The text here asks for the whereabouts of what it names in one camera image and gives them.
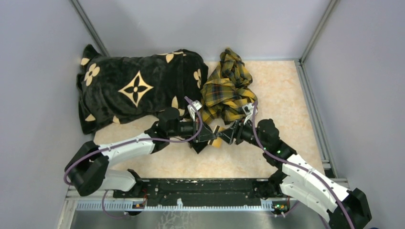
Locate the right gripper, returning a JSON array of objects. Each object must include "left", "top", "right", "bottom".
[{"left": 216, "top": 115, "right": 268, "bottom": 150}]

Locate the yellow plaid cloth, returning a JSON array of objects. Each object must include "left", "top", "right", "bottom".
[{"left": 201, "top": 48, "right": 257, "bottom": 125}]

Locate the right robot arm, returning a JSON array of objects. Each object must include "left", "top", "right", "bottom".
[{"left": 218, "top": 119, "right": 372, "bottom": 229}]

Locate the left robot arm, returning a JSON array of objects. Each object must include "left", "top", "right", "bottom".
[{"left": 64, "top": 108, "right": 217, "bottom": 198}]

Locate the black rectangular box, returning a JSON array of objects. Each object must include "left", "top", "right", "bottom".
[{"left": 188, "top": 141, "right": 209, "bottom": 154}]

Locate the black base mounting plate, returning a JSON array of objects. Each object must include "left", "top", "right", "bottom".
[{"left": 113, "top": 178, "right": 300, "bottom": 208}]

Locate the black floral plush blanket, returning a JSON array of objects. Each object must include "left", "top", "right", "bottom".
[{"left": 76, "top": 45, "right": 209, "bottom": 134}]

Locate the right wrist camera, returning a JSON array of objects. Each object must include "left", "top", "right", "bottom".
[{"left": 243, "top": 103, "right": 254, "bottom": 116}]

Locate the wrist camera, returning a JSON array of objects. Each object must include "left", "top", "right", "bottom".
[
  {"left": 187, "top": 100, "right": 202, "bottom": 121},
  {"left": 243, "top": 103, "right": 254, "bottom": 116}
]

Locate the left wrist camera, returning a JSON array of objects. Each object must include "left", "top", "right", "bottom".
[{"left": 187, "top": 100, "right": 202, "bottom": 121}]

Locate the white cable duct strip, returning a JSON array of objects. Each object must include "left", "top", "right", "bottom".
[{"left": 76, "top": 200, "right": 274, "bottom": 212}]

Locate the aluminium front rail frame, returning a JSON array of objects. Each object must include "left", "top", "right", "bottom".
[{"left": 64, "top": 178, "right": 352, "bottom": 203}]

